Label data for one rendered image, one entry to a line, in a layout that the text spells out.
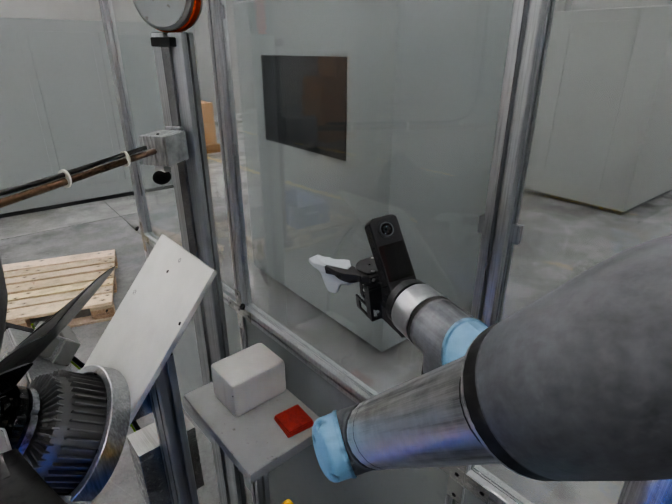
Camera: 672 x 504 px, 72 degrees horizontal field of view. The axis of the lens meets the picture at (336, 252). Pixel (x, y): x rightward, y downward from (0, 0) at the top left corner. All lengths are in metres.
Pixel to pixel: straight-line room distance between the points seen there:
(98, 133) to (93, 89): 0.50
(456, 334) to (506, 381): 0.29
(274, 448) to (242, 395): 0.16
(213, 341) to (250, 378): 0.27
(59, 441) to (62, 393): 0.09
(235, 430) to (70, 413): 0.45
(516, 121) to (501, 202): 0.12
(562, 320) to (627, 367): 0.04
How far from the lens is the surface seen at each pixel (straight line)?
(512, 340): 0.27
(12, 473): 0.90
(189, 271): 1.01
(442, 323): 0.57
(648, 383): 0.24
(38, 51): 6.26
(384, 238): 0.67
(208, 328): 1.49
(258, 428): 1.30
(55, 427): 0.99
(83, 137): 6.37
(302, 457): 1.61
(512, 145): 0.72
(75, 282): 4.02
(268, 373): 1.31
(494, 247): 0.76
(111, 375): 1.06
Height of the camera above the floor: 1.77
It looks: 24 degrees down
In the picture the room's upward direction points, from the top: straight up
